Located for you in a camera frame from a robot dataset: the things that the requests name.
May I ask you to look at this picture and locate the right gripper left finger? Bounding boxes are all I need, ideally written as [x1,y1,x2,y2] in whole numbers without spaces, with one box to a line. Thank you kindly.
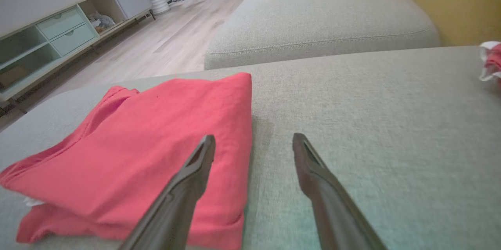
[117,135,216,250]

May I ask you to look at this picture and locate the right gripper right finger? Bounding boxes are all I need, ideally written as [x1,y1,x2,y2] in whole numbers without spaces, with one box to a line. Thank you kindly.
[292,133,388,250]

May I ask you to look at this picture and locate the red shorts with white stripe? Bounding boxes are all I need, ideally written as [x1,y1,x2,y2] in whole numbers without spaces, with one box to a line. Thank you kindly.
[0,72,253,250]

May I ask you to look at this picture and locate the white folded garment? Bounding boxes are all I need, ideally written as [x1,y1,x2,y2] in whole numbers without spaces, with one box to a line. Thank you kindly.
[0,45,501,250]

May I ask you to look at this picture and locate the crumpled red and white garment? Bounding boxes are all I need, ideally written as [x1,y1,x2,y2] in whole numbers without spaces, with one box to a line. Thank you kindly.
[479,41,501,88]

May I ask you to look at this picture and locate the mint green cabinet drawer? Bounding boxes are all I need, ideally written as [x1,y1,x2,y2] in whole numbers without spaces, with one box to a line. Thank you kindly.
[36,7,85,40]
[51,24,96,57]

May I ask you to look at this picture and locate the grey sofa cushion with seam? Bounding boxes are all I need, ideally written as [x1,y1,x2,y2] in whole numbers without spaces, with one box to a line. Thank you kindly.
[204,0,442,70]

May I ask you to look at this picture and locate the grey soft toy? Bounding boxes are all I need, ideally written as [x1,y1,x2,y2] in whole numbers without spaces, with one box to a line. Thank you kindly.
[88,12,116,33]

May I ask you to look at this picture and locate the low white media cabinet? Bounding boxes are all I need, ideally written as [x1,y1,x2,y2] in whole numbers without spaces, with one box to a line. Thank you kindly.
[0,0,153,102]

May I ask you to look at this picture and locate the mustard yellow cushion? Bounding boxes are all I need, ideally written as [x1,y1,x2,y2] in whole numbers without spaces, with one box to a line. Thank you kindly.
[372,0,501,46]

